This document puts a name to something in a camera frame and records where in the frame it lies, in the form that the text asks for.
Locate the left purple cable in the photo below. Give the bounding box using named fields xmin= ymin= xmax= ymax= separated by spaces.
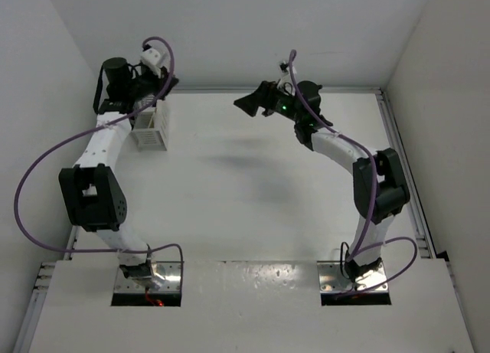
xmin=14 ymin=36 xmax=183 ymax=293

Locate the white slatted organizer box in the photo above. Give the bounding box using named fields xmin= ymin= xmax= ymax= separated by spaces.
xmin=131 ymin=100 xmax=170 ymax=151

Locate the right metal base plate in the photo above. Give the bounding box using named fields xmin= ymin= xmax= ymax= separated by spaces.
xmin=317 ymin=262 xmax=389 ymax=296

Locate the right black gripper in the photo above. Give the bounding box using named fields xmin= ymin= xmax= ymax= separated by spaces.
xmin=234 ymin=79 xmax=302 ymax=124

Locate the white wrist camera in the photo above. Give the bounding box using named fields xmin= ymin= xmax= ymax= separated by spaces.
xmin=277 ymin=60 xmax=296 ymax=93
xmin=140 ymin=47 xmax=167 ymax=78

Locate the purple cable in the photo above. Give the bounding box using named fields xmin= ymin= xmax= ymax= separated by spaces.
xmin=287 ymin=49 xmax=418 ymax=293
xmin=14 ymin=36 xmax=183 ymax=293

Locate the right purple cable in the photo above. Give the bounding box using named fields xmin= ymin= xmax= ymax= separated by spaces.
xmin=287 ymin=49 xmax=418 ymax=293

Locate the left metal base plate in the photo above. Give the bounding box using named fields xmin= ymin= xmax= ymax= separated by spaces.
xmin=113 ymin=261 xmax=181 ymax=294

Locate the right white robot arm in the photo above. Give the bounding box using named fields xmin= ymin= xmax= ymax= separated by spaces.
xmin=234 ymin=80 xmax=410 ymax=281

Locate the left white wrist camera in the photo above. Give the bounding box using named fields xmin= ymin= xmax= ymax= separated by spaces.
xmin=140 ymin=47 xmax=167 ymax=78

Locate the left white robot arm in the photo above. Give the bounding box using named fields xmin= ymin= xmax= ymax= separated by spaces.
xmin=58 ymin=57 xmax=178 ymax=286

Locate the metal base plate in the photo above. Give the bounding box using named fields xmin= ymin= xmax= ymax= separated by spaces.
xmin=113 ymin=261 xmax=181 ymax=294
xmin=317 ymin=262 xmax=389 ymax=296

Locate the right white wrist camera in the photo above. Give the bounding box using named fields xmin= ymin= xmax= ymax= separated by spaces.
xmin=277 ymin=60 xmax=296 ymax=93

